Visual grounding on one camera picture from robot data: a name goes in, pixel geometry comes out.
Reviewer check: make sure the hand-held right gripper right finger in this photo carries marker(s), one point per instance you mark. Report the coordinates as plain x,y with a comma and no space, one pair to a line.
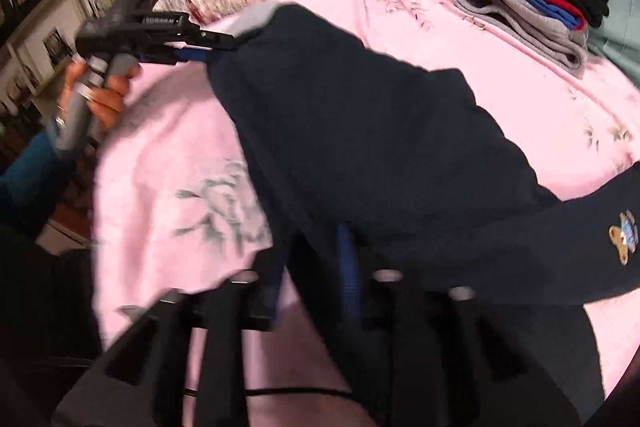
351,267

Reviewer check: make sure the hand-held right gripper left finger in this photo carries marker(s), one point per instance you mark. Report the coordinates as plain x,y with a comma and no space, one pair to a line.
265,302

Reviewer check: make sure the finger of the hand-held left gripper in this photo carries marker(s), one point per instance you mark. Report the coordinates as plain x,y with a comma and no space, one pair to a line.
192,54
210,38

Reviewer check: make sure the navy pants with bear patch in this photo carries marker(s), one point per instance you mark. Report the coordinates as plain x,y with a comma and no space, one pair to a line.
350,132

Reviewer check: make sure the person's left forearm blue sleeve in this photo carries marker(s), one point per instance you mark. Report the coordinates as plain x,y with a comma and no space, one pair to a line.
30,177

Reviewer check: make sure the person's left hand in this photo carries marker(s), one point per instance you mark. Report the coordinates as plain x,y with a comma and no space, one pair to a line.
117,99

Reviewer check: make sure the pink floral blanket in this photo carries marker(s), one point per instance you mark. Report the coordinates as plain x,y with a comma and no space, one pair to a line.
160,147

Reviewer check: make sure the person's dark clothing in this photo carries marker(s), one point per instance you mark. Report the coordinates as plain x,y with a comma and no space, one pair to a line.
40,317

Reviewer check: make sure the grey folded garment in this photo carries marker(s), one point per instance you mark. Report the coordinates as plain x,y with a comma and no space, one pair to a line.
510,19

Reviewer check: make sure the red folded garment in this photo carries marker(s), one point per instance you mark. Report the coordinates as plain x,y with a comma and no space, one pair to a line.
557,4

